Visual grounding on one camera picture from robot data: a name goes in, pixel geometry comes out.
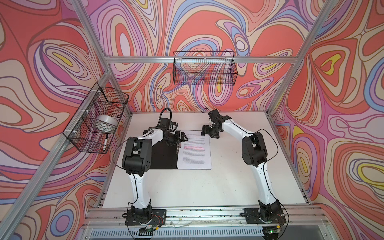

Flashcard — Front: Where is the teal file folder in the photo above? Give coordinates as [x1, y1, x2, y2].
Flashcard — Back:
[142, 129, 213, 171]

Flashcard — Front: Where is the printed paper sheet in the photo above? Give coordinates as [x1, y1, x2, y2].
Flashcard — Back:
[177, 131, 212, 170]

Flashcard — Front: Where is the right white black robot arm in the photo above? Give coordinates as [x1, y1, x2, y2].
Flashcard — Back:
[201, 114, 287, 224]

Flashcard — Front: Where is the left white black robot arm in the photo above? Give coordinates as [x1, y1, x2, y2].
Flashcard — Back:
[122, 128, 189, 221]

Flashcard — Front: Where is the black white marker pen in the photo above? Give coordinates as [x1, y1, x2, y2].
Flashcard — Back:
[103, 134, 109, 152]

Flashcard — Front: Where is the silver tape roll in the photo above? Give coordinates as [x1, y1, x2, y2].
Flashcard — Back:
[91, 115, 118, 134]

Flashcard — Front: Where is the white ventilation grille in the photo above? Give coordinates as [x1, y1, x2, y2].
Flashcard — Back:
[85, 227, 265, 240]

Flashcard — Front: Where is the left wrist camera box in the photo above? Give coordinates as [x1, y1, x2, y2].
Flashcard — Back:
[156, 118, 179, 132]

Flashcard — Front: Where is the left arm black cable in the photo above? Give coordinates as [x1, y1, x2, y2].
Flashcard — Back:
[158, 107, 173, 121]

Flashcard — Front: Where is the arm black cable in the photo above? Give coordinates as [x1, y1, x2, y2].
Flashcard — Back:
[158, 107, 173, 121]
[254, 128, 280, 163]

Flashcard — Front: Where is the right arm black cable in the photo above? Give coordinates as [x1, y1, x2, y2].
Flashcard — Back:
[254, 128, 280, 163]

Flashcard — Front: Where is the back black wire basket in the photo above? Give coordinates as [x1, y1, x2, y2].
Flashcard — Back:
[173, 50, 238, 86]

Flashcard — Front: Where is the black wire basket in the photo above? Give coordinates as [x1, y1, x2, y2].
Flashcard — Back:
[63, 83, 129, 154]
[173, 50, 238, 86]

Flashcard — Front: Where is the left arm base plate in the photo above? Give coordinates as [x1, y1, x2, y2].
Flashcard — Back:
[122, 208, 167, 227]

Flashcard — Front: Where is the left black wire basket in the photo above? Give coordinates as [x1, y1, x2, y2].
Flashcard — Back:
[63, 83, 129, 154]

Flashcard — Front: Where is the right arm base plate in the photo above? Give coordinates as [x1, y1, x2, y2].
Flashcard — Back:
[240, 208, 287, 225]

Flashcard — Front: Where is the aluminium front rail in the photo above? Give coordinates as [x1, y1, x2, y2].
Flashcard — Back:
[83, 204, 330, 227]

